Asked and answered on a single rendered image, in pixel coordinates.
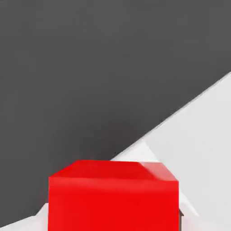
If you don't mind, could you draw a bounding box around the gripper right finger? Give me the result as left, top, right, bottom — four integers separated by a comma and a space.
178, 200, 226, 231

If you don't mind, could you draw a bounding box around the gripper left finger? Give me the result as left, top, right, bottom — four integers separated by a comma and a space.
0, 202, 49, 231

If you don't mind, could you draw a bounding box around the small red cube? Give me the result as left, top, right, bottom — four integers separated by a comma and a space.
48, 159, 180, 231

